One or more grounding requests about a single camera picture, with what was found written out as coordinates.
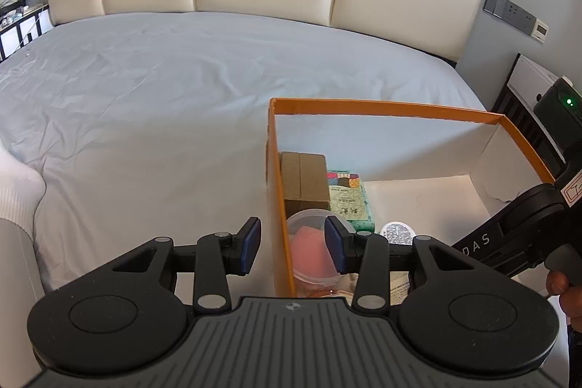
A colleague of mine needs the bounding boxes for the white labelled sachet packet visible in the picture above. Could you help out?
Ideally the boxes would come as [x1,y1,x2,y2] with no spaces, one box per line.
[388,272,412,307]

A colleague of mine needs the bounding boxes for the green patterned carton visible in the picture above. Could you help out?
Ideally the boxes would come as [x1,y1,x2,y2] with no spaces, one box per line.
[326,170,377,234]

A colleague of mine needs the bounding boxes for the clear round container pink contents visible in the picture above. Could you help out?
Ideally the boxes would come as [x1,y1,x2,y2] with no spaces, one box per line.
[286,208,360,285]

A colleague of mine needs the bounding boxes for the white nightstand with black frame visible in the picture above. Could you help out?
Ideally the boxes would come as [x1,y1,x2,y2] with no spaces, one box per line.
[491,52,571,175]

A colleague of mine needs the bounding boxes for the cluttered white nightstand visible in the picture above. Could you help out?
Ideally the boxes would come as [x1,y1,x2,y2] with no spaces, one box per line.
[0,0,52,61]

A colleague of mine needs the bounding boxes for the orange cardboard box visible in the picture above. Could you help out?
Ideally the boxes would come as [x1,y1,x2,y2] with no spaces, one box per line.
[266,97,558,299]

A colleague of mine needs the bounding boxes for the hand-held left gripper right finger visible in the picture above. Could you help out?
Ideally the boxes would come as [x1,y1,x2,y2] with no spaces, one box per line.
[324,215,483,311]

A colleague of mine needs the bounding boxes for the round white QR lid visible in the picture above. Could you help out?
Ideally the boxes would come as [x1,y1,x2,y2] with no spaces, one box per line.
[379,221,416,247]

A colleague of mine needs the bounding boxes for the grey wall switch panel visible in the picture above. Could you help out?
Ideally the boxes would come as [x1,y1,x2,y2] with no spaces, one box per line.
[483,0,537,36]

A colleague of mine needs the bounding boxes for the white wall thermostat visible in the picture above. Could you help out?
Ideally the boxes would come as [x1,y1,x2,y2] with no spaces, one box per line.
[531,19,550,44]

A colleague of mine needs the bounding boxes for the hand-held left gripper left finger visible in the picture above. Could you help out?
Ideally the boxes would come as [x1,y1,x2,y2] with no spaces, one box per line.
[109,216,262,312]

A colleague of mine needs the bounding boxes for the brown cardboard carton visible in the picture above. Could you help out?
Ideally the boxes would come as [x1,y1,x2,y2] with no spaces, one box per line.
[279,152,329,212]

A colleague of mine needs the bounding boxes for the person's right hand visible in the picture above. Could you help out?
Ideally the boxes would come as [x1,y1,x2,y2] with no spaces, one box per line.
[545,270,582,333]

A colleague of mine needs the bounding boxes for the bed with pale blue sheet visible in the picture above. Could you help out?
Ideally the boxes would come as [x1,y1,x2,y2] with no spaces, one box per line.
[0,11,489,293]

